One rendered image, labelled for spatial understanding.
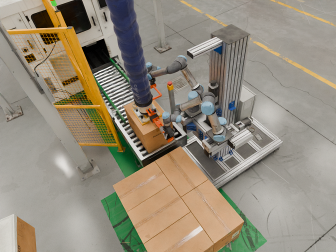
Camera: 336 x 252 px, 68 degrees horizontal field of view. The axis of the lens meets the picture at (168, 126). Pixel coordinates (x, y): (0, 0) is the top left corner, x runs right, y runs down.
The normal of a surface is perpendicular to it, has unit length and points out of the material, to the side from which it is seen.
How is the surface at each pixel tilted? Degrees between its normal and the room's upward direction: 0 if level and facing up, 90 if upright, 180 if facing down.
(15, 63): 90
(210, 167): 0
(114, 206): 0
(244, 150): 0
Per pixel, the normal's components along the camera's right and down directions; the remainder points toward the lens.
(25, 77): 0.53, 0.61
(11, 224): -0.11, -0.65
